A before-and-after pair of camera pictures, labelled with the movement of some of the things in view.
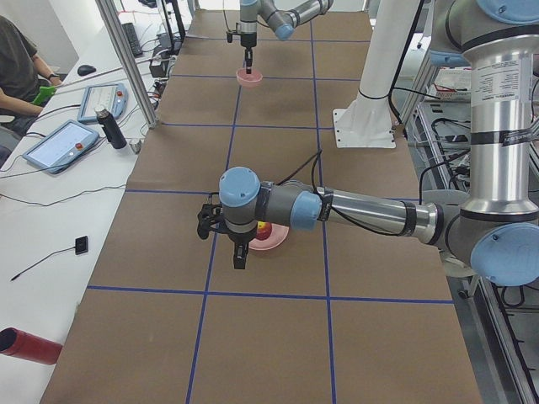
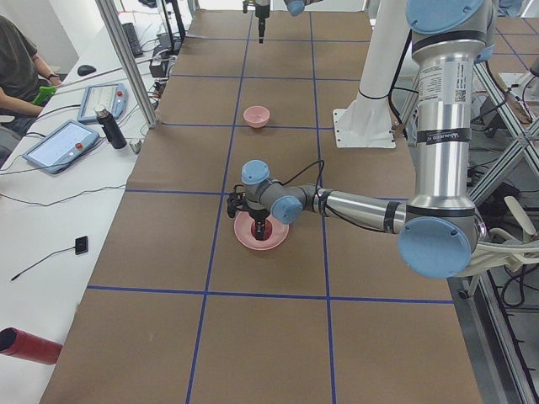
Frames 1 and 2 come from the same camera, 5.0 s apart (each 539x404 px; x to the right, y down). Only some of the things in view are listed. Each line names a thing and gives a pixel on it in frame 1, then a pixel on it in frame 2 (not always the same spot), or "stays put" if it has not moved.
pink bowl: (248, 80) to (257, 116)
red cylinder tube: (22, 344) stays put
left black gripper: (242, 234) to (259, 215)
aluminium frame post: (109, 13) stays put
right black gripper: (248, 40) to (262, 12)
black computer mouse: (84, 70) stays put
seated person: (22, 72) stays put
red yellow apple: (264, 230) stays put
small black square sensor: (81, 245) stays put
